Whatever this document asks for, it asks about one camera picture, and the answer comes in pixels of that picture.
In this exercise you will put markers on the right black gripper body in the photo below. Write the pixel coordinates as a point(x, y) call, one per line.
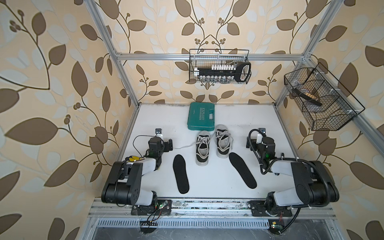
point(255, 146)

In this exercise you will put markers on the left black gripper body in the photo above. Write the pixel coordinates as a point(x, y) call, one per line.
point(164, 148)

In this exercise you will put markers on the black insole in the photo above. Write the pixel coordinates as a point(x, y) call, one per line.
point(239, 164)
point(179, 167)

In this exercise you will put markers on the black white sneaker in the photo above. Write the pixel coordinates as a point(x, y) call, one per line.
point(224, 141)
point(202, 148)

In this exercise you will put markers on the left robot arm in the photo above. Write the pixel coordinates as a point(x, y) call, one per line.
point(123, 185)

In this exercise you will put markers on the yellow tape on arm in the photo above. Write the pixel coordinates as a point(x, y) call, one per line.
point(133, 158)

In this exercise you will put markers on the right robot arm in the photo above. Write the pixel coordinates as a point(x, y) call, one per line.
point(313, 185)

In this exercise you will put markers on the green plastic tool case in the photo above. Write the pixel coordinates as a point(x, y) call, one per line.
point(201, 117)

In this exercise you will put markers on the black brush in basket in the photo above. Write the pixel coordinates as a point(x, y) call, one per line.
point(306, 99)

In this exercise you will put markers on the black socket set holder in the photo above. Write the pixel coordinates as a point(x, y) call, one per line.
point(238, 73)

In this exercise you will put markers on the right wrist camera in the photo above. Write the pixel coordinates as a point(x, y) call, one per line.
point(261, 134)

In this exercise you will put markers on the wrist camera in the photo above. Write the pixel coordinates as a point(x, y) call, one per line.
point(261, 134)
point(159, 133)

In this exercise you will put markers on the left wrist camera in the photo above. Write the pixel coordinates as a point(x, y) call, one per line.
point(159, 133)

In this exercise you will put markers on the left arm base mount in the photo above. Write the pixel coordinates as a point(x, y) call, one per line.
point(163, 206)

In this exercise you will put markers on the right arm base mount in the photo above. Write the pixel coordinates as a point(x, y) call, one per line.
point(261, 208)

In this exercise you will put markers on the right wire basket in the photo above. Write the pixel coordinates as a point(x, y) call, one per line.
point(339, 107)

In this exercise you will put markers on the wire basket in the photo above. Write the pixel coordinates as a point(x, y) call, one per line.
point(339, 107)
point(207, 57)

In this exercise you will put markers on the aluminium front rail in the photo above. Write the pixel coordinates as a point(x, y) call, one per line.
point(191, 214)

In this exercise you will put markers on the back wire basket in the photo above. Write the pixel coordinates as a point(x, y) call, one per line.
point(207, 57)

